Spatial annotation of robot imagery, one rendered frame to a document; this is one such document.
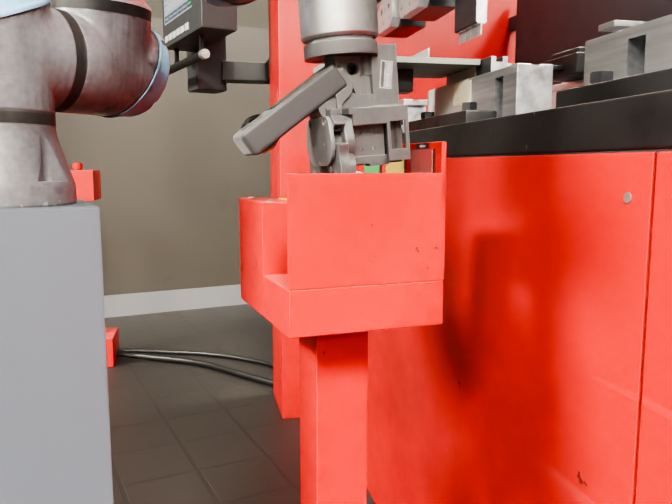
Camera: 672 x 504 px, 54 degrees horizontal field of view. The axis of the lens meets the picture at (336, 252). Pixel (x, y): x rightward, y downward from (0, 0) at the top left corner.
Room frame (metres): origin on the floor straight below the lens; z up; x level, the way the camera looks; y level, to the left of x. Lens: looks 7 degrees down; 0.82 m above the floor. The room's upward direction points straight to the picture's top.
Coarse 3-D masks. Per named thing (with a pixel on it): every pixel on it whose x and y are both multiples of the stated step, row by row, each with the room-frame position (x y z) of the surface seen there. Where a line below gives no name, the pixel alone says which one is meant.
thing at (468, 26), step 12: (456, 0) 1.30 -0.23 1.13; (468, 0) 1.25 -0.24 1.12; (480, 0) 1.21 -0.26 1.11; (456, 12) 1.30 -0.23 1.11; (468, 12) 1.25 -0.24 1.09; (480, 12) 1.21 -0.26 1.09; (456, 24) 1.30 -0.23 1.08; (468, 24) 1.24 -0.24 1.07; (480, 24) 1.21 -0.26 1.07; (468, 36) 1.27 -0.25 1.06
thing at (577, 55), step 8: (576, 48) 1.25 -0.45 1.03; (584, 48) 1.25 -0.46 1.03; (552, 56) 1.33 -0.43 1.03; (560, 56) 1.31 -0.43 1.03; (568, 56) 1.26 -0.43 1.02; (576, 56) 1.23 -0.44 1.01; (584, 56) 1.24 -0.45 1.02; (512, 64) 1.25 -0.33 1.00; (536, 64) 1.26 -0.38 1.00; (552, 64) 1.31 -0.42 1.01; (560, 64) 1.29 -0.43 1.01; (568, 64) 1.26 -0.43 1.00; (576, 64) 1.23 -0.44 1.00; (560, 72) 1.28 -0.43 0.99; (568, 72) 1.26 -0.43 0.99; (576, 72) 1.23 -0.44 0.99; (560, 80) 1.34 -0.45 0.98; (568, 80) 1.34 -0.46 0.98
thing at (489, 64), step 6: (480, 60) 1.18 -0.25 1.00; (486, 60) 1.15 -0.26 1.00; (492, 60) 1.14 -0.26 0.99; (498, 60) 1.16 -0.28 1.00; (504, 60) 1.14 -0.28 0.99; (480, 66) 1.18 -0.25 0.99; (486, 66) 1.15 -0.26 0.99; (492, 66) 1.14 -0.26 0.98; (498, 66) 1.14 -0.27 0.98; (504, 66) 1.14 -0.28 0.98; (480, 72) 1.18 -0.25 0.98; (486, 72) 1.15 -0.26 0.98
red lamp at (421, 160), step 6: (414, 150) 0.68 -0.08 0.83; (420, 150) 0.67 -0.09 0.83; (426, 150) 0.66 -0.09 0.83; (432, 150) 0.65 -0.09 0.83; (414, 156) 0.68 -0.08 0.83; (420, 156) 0.67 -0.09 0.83; (426, 156) 0.66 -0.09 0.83; (432, 156) 0.65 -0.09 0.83; (414, 162) 0.68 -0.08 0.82; (420, 162) 0.67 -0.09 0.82; (426, 162) 0.66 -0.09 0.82; (432, 162) 0.65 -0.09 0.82; (414, 168) 0.68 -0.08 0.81; (420, 168) 0.67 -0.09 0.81; (426, 168) 0.66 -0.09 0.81; (432, 168) 0.65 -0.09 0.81
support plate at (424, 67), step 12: (408, 60) 1.14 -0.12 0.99; (420, 60) 1.15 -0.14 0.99; (432, 60) 1.15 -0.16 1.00; (444, 60) 1.16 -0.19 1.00; (456, 60) 1.16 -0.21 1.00; (468, 60) 1.17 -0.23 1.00; (420, 72) 1.26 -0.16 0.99; (432, 72) 1.26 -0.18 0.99; (444, 72) 1.26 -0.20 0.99; (456, 72) 1.26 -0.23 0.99
